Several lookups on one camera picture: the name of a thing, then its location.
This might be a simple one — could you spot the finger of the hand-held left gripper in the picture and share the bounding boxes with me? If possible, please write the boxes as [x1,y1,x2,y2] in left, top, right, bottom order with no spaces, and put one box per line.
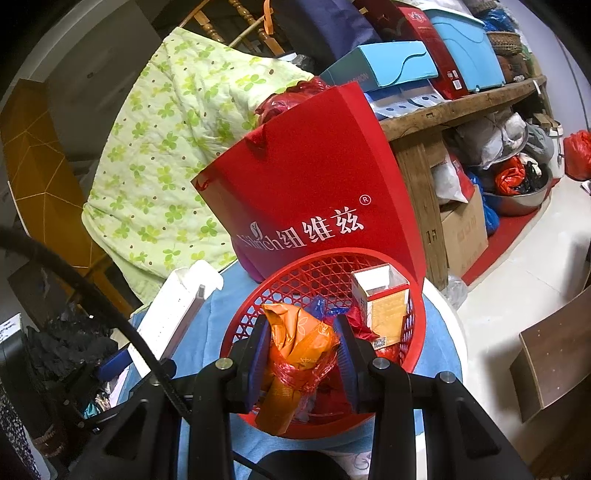
[95,348,136,379]

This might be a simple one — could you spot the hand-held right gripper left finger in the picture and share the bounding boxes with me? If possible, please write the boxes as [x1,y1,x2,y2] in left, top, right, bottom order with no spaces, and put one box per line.
[69,314,273,480]

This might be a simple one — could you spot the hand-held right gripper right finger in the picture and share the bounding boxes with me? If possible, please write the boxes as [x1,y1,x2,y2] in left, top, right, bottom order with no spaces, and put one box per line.
[333,315,522,480]

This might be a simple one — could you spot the orange foil packet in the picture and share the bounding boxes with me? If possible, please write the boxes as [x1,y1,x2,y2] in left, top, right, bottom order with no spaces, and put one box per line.
[254,302,340,437]

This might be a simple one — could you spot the small orange white carton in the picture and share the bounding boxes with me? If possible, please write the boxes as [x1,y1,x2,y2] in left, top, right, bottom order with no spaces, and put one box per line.
[352,264,411,347]

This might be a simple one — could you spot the long white carton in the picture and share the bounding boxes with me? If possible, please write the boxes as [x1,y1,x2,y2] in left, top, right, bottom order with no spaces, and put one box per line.
[127,259,225,370]

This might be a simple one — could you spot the red plastic basket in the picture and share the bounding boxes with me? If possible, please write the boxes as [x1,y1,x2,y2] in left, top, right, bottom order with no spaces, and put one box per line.
[219,249,428,437]

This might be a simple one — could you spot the person's left hand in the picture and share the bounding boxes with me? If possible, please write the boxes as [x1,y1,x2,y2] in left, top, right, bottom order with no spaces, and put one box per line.
[33,424,66,459]

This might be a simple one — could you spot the black jacket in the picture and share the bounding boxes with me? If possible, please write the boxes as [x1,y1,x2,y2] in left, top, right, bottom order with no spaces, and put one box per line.
[27,305,119,385]

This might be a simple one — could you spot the blue blanket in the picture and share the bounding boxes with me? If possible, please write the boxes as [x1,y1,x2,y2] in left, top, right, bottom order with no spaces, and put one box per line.
[111,265,446,480]

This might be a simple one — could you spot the black white dotted garment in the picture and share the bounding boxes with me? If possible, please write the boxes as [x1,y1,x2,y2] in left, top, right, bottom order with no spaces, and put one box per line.
[0,381,42,480]

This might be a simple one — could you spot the cardboard box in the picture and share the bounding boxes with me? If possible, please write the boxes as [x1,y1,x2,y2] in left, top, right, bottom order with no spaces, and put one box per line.
[438,185,489,278]

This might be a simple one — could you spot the red paper bag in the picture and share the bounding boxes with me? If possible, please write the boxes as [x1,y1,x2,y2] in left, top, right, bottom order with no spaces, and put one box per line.
[191,83,428,287]

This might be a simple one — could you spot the red floor mat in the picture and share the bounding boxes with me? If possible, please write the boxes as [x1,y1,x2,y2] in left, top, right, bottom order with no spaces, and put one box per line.
[462,185,560,287]

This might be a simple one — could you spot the dark wooden board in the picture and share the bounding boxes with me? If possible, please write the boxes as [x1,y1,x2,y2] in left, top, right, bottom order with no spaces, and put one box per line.
[510,302,591,423]

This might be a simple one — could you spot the orange wardrobe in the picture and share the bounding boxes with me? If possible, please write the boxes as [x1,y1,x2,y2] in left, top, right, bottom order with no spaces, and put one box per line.
[0,78,105,271]

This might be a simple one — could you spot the white plastic bag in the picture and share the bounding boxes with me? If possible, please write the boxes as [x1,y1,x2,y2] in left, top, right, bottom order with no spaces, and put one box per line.
[431,152,476,205]

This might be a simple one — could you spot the wooden bench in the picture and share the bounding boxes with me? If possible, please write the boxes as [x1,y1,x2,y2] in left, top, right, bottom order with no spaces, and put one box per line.
[381,76,548,291]

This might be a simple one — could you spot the green floral quilt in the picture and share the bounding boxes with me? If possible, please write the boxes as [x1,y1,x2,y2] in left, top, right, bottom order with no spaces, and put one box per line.
[82,27,315,305]

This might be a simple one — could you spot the steel basin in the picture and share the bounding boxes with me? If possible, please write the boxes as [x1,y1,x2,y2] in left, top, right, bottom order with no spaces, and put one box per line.
[482,182,552,217]

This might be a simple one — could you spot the orange plastic bag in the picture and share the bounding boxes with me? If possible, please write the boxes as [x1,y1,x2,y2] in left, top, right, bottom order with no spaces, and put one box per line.
[496,168,527,195]

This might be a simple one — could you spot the large red plastic bag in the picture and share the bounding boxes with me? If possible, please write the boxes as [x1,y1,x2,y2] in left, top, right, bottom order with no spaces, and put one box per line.
[255,76,333,125]

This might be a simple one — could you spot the grey plastic bag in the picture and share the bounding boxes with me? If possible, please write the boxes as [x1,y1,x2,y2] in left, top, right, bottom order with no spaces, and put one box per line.
[455,111,527,169]

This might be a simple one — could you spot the blue white patterned pack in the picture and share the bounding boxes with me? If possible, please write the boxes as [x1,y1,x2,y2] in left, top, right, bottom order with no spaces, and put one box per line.
[369,88,445,121]

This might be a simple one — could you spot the light blue carton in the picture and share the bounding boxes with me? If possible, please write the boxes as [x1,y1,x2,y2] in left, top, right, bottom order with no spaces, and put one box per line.
[321,41,439,93]

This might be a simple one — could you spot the blue plastic storage bin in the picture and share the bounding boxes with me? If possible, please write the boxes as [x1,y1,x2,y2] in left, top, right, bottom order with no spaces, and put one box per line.
[422,4,506,90]

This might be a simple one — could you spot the wooden spindle headboard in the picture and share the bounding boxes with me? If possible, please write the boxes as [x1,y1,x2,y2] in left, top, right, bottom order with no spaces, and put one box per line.
[178,0,289,61]

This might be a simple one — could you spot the maroon box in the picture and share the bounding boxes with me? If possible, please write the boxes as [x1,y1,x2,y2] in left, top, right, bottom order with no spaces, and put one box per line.
[353,0,416,46]

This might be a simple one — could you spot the woven basket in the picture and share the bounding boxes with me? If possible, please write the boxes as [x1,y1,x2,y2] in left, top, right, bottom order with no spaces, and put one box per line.
[485,30,532,84]

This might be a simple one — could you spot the black cable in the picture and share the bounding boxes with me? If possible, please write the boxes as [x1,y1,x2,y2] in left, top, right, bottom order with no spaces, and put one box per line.
[0,226,278,480]

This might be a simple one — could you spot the navy bag orange handles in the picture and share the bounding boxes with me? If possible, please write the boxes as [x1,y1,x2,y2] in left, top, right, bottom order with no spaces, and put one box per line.
[263,0,384,70]

